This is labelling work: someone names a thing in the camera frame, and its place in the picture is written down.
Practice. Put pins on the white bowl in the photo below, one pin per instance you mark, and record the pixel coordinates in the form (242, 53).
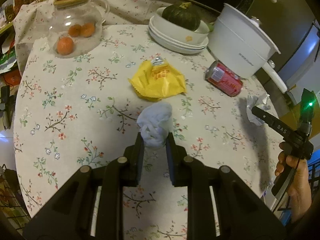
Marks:
(179, 33)

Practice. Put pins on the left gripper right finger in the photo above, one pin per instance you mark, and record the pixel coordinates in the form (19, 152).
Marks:
(175, 157)

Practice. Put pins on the green kabocha squash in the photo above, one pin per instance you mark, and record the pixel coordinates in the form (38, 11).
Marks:
(183, 15)

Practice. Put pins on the white electric cooking pot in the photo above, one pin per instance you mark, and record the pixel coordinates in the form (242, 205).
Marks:
(241, 45)

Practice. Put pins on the yellow snack wrapper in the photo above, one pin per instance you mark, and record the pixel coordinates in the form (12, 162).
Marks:
(157, 79)

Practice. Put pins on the floral tablecloth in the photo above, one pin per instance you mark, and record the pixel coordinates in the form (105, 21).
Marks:
(83, 111)

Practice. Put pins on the white tissue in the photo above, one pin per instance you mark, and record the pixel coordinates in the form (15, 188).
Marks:
(155, 123)

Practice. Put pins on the red milk drink can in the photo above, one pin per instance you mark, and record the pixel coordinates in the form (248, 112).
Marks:
(223, 78)

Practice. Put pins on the wooden shelf unit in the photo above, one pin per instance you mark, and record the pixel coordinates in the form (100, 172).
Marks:
(9, 69)

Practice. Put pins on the stacked white plates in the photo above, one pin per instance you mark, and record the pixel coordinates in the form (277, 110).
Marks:
(176, 46)

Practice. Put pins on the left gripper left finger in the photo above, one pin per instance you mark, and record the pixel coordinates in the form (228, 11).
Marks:
(134, 164)

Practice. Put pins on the crumpled silver foil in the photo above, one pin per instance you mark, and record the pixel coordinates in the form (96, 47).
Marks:
(256, 106)

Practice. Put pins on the right hand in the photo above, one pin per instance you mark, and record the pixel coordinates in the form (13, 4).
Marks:
(299, 190)

